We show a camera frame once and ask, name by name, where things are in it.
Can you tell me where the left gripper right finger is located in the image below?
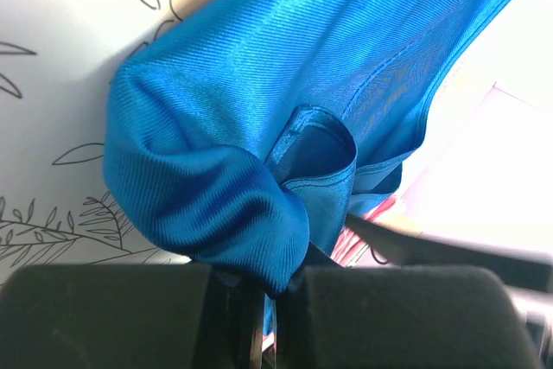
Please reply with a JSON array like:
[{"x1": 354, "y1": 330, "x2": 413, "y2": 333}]
[{"x1": 276, "y1": 266, "x2": 542, "y2": 368}]

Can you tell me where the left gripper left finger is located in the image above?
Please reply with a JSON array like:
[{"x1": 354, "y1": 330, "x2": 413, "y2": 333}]
[{"x1": 1, "y1": 263, "x2": 264, "y2": 368}]

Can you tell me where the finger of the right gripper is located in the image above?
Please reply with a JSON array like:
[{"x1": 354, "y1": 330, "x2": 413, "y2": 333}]
[{"x1": 345, "y1": 213, "x2": 553, "y2": 295}]

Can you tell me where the blue cloth napkin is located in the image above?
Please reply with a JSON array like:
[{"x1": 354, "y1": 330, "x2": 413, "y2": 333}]
[{"x1": 102, "y1": 0, "x2": 553, "y2": 344}]

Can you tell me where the pink floral placemat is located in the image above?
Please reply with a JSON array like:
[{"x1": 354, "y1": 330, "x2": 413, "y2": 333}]
[{"x1": 331, "y1": 196, "x2": 406, "y2": 268}]

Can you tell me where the floral tablecloth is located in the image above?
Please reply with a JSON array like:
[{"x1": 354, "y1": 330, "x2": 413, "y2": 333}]
[{"x1": 1, "y1": 0, "x2": 210, "y2": 278}]

